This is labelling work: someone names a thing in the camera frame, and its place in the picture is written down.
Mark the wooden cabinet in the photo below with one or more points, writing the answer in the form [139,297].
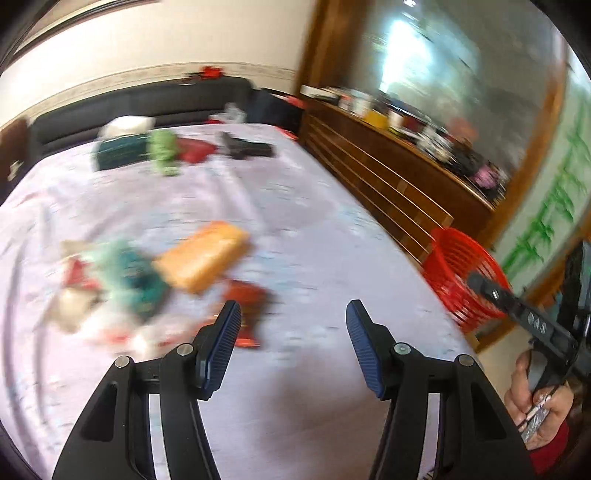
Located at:
[369,152]

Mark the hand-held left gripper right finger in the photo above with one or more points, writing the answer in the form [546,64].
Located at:
[362,341]

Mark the assorted bottles and jars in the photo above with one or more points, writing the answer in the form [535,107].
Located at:
[415,124]

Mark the black sofa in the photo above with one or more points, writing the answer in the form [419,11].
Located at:
[115,108]

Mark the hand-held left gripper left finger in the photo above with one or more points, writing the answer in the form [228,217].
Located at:
[221,341]

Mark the black bag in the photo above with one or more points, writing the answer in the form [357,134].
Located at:
[272,110]

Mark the brown chair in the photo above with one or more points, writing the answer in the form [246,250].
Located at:
[11,152]

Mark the crumpled red white wrapper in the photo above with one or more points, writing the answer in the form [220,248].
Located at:
[76,274]

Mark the red pouch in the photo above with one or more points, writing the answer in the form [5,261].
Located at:
[196,150]

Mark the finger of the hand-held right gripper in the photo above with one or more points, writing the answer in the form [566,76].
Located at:
[531,321]

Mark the black handheld device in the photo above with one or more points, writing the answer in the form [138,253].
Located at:
[244,146]

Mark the red ornament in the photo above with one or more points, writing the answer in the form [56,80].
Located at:
[210,71]

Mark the green plush toy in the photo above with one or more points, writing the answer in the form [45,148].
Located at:
[164,147]

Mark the person's right forearm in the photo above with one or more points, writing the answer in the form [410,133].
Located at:
[551,454]

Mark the white plastic packaging bag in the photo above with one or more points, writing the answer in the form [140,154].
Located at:
[76,309]

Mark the red and white box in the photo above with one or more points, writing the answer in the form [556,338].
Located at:
[293,100]

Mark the dark red packet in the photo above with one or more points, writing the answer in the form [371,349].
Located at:
[251,300]

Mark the person's right hand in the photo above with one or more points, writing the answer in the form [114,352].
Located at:
[554,410]

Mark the red plastic mesh basket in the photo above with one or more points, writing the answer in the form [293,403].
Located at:
[457,277]

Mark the orange medicine box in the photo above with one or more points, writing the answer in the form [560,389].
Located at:
[203,258]

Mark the large wall mirror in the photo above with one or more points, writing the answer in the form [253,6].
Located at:
[438,69]

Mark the dark green tissue box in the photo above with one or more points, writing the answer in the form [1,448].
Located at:
[117,150]

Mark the green bamboo wall decal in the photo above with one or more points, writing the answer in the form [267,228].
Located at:
[549,194]

